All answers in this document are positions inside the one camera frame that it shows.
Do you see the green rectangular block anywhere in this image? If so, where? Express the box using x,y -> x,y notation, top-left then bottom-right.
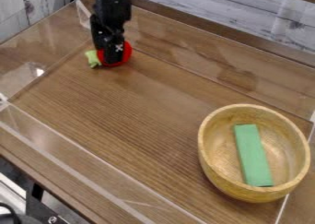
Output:
234,124 -> 274,187

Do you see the clear acrylic tray wall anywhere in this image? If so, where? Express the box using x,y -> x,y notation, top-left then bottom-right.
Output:
0,94 -> 206,224

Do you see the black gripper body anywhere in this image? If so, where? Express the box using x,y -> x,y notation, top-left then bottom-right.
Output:
89,0 -> 132,31

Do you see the clear acrylic corner bracket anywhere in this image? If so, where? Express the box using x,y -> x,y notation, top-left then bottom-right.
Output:
75,0 -> 91,29

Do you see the red plush fruit green leaf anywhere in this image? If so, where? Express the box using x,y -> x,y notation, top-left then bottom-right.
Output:
85,41 -> 134,68

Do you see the wooden bowl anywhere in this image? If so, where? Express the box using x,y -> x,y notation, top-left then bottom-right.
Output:
198,104 -> 311,203

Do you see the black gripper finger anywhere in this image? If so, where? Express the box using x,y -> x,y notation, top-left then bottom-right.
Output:
89,15 -> 104,50
103,31 -> 124,65

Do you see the black table leg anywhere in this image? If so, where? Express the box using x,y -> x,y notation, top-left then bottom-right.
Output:
27,183 -> 44,202

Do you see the black cable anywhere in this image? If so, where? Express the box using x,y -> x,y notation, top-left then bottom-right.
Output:
0,202 -> 23,224

